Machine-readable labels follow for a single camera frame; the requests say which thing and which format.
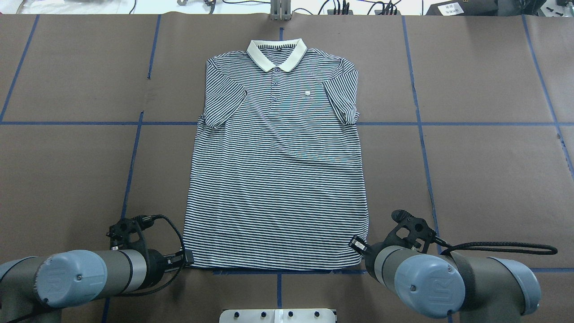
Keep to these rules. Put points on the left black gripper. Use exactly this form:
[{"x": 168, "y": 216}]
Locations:
[{"x": 155, "y": 262}]

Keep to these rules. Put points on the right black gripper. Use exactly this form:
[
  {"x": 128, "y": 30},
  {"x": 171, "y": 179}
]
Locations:
[{"x": 371, "y": 256}]

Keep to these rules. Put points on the blue white striped polo shirt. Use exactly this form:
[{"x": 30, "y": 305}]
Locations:
[{"x": 276, "y": 180}]

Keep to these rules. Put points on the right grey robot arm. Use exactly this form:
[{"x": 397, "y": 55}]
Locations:
[{"x": 479, "y": 290}]

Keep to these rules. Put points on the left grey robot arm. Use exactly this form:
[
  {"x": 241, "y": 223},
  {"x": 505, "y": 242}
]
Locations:
[{"x": 37, "y": 289}]

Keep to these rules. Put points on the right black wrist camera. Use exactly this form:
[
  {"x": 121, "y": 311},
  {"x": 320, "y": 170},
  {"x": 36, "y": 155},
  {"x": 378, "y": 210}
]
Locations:
[{"x": 410, "y": 232}]

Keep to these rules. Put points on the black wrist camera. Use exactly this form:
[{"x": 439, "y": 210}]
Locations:
[
  {"x": 410, "y": 232},
  {"x": 127, "y": 233}
]

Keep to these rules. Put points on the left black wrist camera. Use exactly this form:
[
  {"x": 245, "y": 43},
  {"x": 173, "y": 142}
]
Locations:
[{"x": 127, "y": 233}]

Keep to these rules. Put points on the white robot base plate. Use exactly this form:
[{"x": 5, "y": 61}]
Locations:
[{"x": 299, "y": 315}]

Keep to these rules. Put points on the aluminium frame post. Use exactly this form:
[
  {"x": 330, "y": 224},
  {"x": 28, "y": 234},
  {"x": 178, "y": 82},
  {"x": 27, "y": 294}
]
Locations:
[{"x": 280, "y": 10}]

